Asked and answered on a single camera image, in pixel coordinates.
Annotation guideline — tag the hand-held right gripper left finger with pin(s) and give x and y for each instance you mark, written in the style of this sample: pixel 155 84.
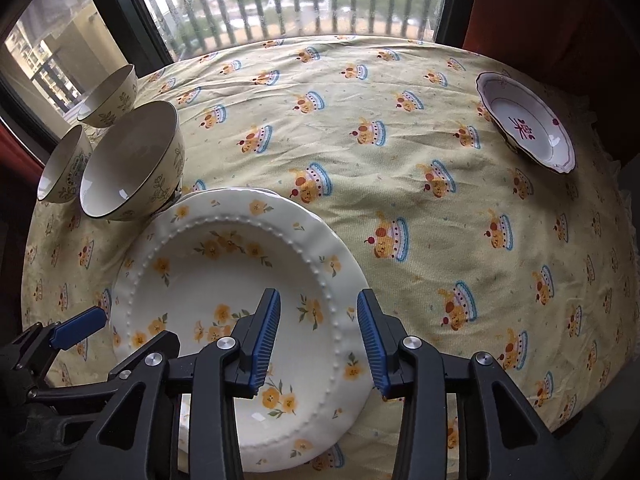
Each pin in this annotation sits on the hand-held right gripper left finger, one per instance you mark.
pixel 265 340

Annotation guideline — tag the red curtain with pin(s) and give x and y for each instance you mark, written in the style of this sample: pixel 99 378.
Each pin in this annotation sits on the red curtain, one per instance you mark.
pixel 12 145
pixel 550 20

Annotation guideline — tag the cream floral plate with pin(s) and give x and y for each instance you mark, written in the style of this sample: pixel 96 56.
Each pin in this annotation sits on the cream floral plate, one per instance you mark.
pixel 250 190
pixel 200 280

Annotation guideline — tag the balcony railing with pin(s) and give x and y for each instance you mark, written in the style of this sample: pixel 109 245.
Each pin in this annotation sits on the balcony railing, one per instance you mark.
pixel 305 10

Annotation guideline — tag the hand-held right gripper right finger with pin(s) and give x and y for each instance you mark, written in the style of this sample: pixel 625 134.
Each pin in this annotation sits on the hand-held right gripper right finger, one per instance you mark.
pixel 374 345

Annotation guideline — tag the white plate with red pattern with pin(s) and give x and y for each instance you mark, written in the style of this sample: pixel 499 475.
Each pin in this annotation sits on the white plate with red pattern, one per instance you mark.
pixel 530 115

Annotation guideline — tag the floral ceramic bowl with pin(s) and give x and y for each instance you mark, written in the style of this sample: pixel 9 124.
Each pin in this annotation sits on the floral ceramic bowl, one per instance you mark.
pixel 115 95
pixel 125 160
pixel 62 165

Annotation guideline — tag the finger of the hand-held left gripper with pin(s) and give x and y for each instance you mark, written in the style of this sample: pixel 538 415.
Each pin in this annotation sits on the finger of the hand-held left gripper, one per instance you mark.
pixel 80 331

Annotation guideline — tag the yellow printed tablecloth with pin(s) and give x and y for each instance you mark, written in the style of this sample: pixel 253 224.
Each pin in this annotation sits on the yellow printed tablecloth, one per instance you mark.
pixel 350 195

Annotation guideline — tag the black window frame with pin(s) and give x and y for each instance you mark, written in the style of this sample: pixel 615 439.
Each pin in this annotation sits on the black window frame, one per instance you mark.
pixel 135 25

